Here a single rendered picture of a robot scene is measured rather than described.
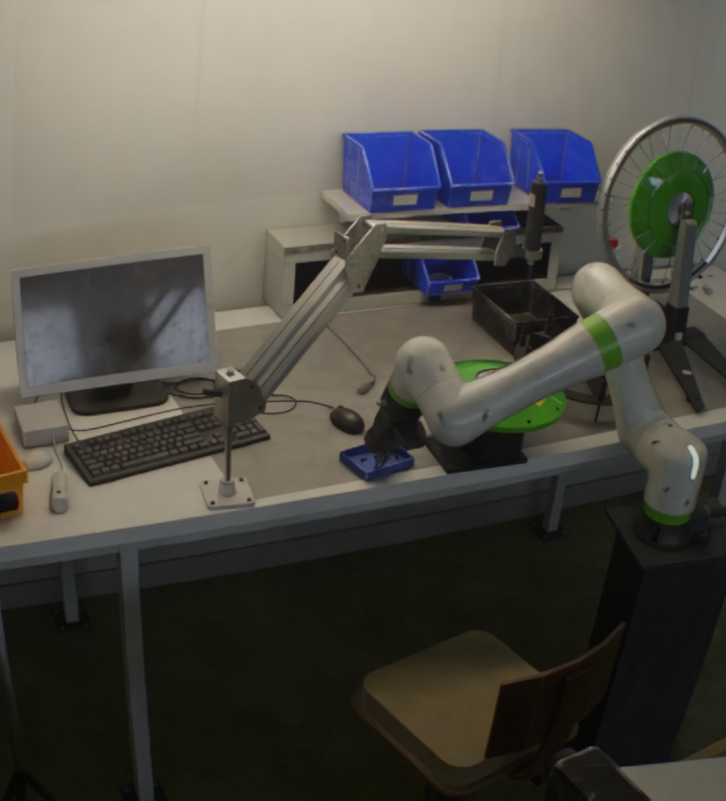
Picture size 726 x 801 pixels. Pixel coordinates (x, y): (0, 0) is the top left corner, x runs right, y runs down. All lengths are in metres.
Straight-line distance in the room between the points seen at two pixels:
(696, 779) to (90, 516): 1.34
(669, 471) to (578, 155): 1.25
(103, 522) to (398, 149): 1.45
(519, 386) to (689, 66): 1.82
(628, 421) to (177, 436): 1.01
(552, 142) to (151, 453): 1.62
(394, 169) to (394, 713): 1.58
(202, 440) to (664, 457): 1.01
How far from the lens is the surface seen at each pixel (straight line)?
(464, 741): 2.51
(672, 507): 2.79
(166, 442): 2.76
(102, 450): 2.72
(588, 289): 2.60
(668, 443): 2.76
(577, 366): 2.44
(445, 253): 2.66
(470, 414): 2.38
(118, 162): 3.21
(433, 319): 3.44
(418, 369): 2.42
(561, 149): 3.73
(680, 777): 1.97
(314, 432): 2.85
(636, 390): 2.78
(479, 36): 3.50
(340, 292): 2.54
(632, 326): 2.48
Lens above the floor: 2.35
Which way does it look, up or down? 30 degrees down
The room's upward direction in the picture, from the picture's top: 5 degrees clockwise
